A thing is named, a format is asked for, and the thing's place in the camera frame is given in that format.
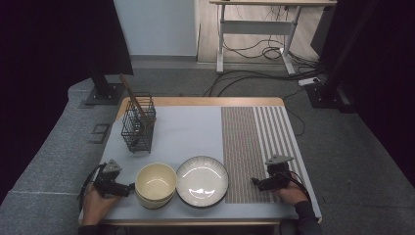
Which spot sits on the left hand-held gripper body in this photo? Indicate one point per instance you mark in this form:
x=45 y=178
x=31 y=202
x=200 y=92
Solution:
x=109 y=186

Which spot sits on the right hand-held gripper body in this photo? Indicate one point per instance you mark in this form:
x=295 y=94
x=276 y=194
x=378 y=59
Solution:
x=275 y=182

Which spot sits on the white plate with dark rim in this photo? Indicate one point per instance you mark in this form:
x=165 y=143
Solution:
x=202 y=182

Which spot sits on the person's right hand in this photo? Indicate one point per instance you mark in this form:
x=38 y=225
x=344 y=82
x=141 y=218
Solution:
x=290 y=196

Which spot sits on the person's left hand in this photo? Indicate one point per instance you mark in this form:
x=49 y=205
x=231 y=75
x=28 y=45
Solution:
x=93 y=205

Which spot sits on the brown white striped placemat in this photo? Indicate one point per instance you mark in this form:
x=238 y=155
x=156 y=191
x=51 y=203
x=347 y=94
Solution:
x=241 y=137

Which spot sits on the blue-grey table mat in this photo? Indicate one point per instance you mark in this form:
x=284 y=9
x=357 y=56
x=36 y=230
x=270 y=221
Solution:
x=189 y=130

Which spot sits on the black metal stand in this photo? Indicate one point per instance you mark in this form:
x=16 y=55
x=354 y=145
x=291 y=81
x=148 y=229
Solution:
x=104 y=94
x=323 y=96

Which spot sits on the white power strip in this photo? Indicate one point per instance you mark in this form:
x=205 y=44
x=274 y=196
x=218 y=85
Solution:
x=309 y=81

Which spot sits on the white desk with metal legs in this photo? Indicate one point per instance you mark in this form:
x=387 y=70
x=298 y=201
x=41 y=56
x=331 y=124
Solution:
x=254 y=27

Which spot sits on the dark curtain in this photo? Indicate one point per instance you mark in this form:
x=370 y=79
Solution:
x=65 y=39
x=391 y=65

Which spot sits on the dark panel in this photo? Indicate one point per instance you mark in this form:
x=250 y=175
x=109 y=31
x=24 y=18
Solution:
x=323 y=36

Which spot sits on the dark floor socket frame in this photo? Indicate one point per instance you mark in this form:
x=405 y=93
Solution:
x=100 y=133

